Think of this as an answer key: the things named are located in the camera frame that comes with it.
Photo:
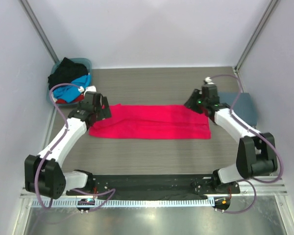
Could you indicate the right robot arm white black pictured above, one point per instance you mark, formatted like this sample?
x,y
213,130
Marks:
x,y
256,155

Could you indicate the teal plastic laundry basket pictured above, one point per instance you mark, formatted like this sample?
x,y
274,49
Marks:
x,y
84,61

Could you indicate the white garment in basket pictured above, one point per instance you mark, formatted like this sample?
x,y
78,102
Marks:
x,y
53,98

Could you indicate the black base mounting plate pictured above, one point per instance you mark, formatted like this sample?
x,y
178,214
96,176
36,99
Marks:
x,y
199,184

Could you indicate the pink red t shirt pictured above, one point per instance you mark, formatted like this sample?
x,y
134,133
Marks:
x,y
152,122

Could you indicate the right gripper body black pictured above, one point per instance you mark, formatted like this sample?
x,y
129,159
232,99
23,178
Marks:
x,y
205,103

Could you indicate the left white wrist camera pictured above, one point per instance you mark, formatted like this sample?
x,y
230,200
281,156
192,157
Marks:
x,y
83,90

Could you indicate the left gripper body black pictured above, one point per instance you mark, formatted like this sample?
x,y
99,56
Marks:
x,y
97,110

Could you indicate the bright blue t shirt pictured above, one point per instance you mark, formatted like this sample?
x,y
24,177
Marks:
x,y
70,92

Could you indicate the black t shirt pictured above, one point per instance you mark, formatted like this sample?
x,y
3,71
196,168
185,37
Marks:
x,y
66,72

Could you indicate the grey blue t shirt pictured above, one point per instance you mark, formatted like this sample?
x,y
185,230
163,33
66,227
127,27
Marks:
x,y
244,106

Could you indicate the right aluminium frame post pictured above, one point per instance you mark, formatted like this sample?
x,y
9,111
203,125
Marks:
x,y
270,8

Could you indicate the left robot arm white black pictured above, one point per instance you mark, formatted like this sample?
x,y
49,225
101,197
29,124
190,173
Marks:
x,y
43,173

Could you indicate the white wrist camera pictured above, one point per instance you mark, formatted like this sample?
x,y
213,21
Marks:
x,y
83,90
208,81

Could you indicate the white slotted cable duct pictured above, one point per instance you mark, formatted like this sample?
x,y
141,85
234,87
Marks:
x,y
88,202

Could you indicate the aluminium front rail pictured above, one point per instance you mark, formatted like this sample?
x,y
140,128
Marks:
x,y
262,189

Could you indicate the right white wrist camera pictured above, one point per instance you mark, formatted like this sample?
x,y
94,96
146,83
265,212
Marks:
x,y
208,81

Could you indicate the aluminium frame post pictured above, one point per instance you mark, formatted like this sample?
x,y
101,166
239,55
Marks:
x,y
38,28
270,8

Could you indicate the left aluminium frame post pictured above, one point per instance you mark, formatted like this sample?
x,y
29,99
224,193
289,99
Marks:
x,y
38,28

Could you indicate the red garment in basket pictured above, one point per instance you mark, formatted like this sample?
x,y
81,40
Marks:
x,y
77,99

